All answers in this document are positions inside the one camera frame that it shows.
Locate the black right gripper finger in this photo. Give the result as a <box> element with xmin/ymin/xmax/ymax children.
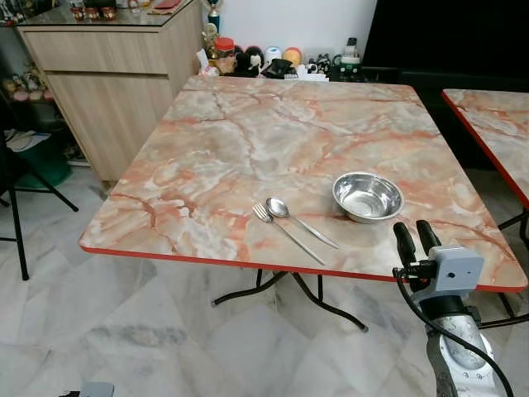
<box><xmin>393</xmin><ymin>222</ymin><xmax>417</xmax><ymax>267</ymax></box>
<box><xmin>416</xmin><ymin>219</ymin><xmax>442</xmax><ymax>256</ymax></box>

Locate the stainless steel bowl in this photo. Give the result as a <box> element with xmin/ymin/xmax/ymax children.
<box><xmin>332</xmin><ymin>172</ymin><xmax>405</xmax><ymax>224</ymax></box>

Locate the silver metal fork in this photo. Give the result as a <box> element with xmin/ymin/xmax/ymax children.
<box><xmin>252</xmin><ymin>203</ymin><xmax>326</xmax><ymax>266</ymax></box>

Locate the silver metal spoon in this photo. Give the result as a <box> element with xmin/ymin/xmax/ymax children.
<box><xmin>265</xmin><ymin>197</ymin><xmax>341</xmax><ymax>251</ymax></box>

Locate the marble-print folding table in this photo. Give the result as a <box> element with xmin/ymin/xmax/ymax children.
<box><xmin>441</xmin><ymin>88</ymin><xmax>529</xmax><ymax>209</ymax></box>
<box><xmin>79</xmin><ymin>74</ymin><xmax>529</xmax><ymax>333</ymax></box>

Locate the black-cap green bottle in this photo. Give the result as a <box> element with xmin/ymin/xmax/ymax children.
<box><xmin>341</xmin><ymin>37</ymin><xmax>362</xmax><ymax>82</ymax></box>

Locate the black television screen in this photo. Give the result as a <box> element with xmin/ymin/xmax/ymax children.
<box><xmin>361</xmin><ymin>0</ymin><xmax>529</xmax><ymax>84</ymax></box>

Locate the red-lid jar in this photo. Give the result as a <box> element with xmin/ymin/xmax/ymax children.
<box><xmin>213</xmin><ymin>37</ymin><xmax>236</xmax><ymax>75</ymax></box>

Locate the blue gold trophy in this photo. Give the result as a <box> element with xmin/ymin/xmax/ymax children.
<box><xmin>207</xmin><ymin>0</ymin><xmax>222</xmax><ymax>34</ymax></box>

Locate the light wooden cabinet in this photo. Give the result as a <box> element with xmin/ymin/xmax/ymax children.
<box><xmin>17</xmin><ymin>0</ymin><xmax>205</xmax><ymax>183</ymax></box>

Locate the green plastic bin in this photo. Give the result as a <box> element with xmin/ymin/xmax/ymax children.
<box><xmin>17</xmin><ymin>132</ymin><xmax>74</xmax><ymax>188</ymax></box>

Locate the black folding chair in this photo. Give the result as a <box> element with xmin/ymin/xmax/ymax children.
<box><xmin>0</xmin><ymin>124</ymin><xmax>80</xmax><ymax>280</ymax></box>

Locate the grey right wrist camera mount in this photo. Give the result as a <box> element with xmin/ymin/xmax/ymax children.
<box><xmin>411</xmin><ymin>245</ymin><xmax>485</xmax><ymax>300</ymax></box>

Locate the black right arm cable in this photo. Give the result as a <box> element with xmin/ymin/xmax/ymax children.
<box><xmin>393</xmin><ymin>266</ymin><xmax>515</xmax><ymax>397</ymax></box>

